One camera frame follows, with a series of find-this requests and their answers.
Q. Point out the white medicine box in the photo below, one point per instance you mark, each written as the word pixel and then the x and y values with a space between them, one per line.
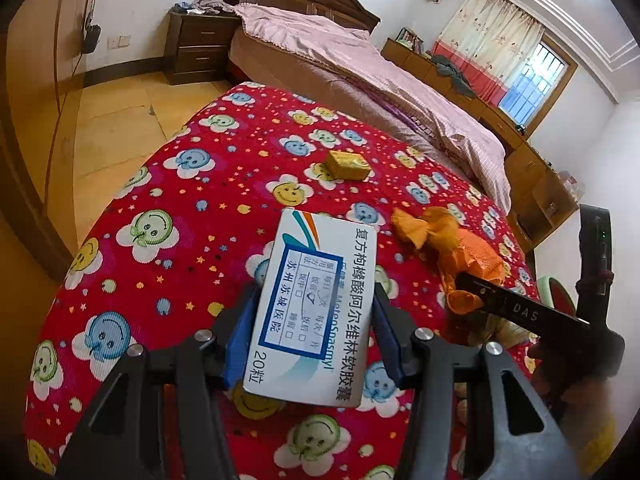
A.
pixel 310 337

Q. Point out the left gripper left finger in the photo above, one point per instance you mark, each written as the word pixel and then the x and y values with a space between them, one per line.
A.
pixel 122 434

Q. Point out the green red trash basket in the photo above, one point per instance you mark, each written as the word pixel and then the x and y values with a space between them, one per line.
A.
pixel 554 295

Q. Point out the pink bed quilt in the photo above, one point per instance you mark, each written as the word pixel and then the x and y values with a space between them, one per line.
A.
pixel 315 57

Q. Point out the red smiley flower quilt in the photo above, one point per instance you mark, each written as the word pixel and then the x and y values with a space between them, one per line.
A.
pixel 197 222

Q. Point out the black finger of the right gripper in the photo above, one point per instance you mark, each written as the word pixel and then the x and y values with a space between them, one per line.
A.
pixel 521 310

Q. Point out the wooden wardrobe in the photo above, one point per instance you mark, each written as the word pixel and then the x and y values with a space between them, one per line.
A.
pixel 42 74

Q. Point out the floral red curtain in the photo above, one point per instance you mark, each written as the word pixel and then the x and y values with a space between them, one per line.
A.
pixel 489 41

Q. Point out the orange wrapper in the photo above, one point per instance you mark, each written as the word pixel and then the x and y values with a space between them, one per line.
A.
pixel 458 250

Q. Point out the yellow green bean cake box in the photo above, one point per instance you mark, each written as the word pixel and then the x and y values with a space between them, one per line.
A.
pixel 347 166

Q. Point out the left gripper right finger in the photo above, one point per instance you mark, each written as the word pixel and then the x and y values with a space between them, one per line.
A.
pixel 510 433

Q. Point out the clothes on nightstand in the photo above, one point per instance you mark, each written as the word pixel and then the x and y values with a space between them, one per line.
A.
pixel 203 7

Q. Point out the dark clothes on cabinet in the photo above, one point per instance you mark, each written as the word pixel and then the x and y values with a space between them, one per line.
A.
pixel 446 68

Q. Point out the long wooden cabinet desk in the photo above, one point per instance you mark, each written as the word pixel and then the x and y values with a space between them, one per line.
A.
pixel 540 200

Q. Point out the dark wooden nightstand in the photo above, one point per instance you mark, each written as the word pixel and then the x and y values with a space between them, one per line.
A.
pixel 197 46

